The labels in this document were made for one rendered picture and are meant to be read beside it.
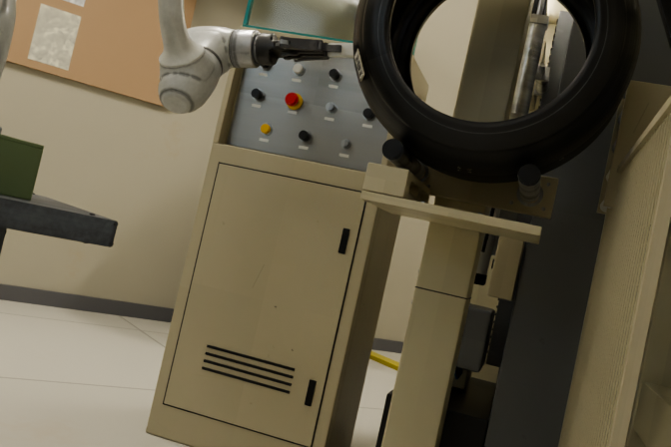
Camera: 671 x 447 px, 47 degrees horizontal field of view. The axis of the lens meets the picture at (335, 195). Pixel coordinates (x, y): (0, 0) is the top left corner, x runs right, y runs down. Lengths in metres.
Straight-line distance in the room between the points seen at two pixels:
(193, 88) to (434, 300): 0.78
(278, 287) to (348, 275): 0.22
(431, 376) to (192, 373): 0.79
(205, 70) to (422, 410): 0.96
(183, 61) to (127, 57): 2.81
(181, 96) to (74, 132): 2.77
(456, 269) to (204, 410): 0.91
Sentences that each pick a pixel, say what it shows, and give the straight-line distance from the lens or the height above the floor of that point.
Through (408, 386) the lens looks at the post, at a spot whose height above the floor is 0.38.
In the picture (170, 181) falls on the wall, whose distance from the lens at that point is 4.63.
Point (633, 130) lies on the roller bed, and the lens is 1.92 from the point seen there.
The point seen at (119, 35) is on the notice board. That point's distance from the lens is 4.53.
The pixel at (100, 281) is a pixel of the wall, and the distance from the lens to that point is 4.57.
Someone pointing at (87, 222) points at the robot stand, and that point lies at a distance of 1.18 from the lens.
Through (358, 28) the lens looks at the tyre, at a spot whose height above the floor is 1.15.
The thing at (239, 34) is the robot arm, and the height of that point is 1.11.
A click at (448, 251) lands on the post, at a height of 0.72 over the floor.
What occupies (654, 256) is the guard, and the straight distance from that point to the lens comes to 1.08.
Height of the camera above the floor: 0.70
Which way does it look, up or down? 3 degrees up
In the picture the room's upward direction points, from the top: 13 degrees clockwise
